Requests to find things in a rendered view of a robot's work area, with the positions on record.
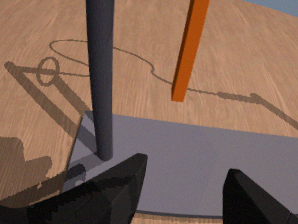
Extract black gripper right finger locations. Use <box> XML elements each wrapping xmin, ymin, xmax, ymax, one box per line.
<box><xmin>222</xmin><ymin>168</ymin><xmax>298</xmax><ymax>224</ymax></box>

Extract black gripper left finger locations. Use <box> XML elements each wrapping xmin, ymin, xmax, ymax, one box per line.
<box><xmin>0</xmin><ymin>153</ymin><xmax>148</xmax><ymax>224</ymax></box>

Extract orange curved bar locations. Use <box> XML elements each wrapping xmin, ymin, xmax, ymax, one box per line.
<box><xmin>172</xmin><ymin>0</ymin><xmax>210</xmax><ymax>101</ymax></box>

